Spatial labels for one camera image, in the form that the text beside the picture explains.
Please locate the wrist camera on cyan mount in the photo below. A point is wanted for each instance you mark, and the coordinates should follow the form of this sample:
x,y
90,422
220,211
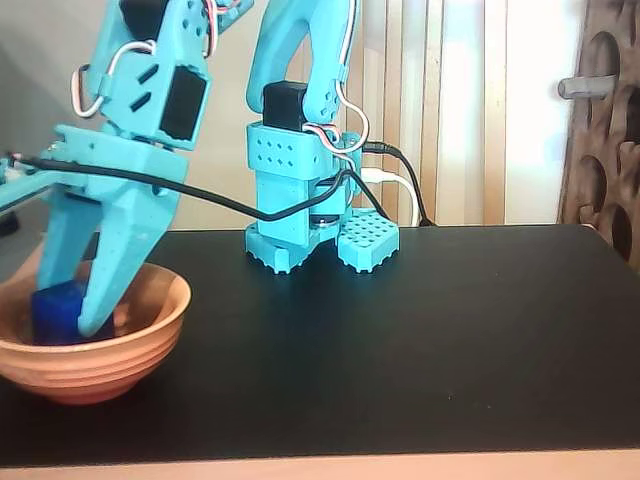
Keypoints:
x,y
20,192

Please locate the cyan robot arm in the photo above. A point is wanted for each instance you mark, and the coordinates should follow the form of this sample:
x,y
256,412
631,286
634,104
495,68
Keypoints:
x,y
280,200

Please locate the cyan gripper finger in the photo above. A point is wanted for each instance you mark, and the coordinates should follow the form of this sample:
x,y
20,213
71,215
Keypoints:
x,y
65,240
125,240

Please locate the wooden wine rack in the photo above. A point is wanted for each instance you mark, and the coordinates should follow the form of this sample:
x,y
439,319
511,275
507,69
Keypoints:
x,y
582,135

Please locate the black mat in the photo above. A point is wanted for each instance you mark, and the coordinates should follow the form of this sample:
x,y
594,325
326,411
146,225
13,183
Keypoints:
x,y
400,350

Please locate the blue cube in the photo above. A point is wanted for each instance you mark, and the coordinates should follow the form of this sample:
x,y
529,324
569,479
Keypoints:
x,y
55,315

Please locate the orange bowl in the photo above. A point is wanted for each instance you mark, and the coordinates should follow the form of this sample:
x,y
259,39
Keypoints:
x,y
100,375

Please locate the cyan gripper body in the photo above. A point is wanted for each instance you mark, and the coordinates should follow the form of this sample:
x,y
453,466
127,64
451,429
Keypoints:
x,y
131,172

